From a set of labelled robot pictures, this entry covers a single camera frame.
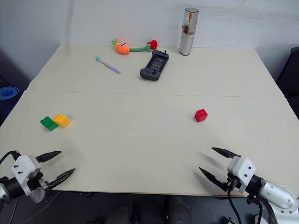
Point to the orange carrot plush toy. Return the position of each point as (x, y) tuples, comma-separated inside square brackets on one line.
[(122, 47)]

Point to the yellow toy brick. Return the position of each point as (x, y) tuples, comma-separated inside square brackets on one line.
[(62, 121)]

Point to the red toy brick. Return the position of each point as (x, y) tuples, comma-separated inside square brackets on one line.
[(201, 116)]

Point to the grey toothbrush travel case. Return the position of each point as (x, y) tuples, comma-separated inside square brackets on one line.
[(187, 44)]

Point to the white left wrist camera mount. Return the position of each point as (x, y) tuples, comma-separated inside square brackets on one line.
[(23, 166)]

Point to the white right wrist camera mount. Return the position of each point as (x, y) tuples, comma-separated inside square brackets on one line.
[(244, 169)]

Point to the dark grey game controller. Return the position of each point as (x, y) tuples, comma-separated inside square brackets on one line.
[(155, 65)]

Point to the purple and teal toothbrush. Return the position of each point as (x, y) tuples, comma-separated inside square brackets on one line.
[(108, 65)]

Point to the blue plastic bowl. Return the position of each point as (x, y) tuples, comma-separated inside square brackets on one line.
[(8, 92)]

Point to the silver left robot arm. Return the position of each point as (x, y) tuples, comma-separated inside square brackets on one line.
[(11, 186)]

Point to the green toy brick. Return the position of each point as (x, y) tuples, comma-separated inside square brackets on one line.
[(48, 123)]

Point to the yellow toothbrush in case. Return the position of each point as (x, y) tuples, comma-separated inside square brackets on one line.
[(190, 22)]

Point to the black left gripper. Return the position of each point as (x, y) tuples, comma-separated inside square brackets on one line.
[(37, 180)]

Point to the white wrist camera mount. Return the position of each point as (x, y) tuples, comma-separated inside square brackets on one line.
[(23, 166), (244, 169)]

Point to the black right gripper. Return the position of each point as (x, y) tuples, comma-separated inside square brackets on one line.
[(233, 182)]

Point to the red rose plush toy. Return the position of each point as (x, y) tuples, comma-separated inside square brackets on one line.
[(153, 44)]

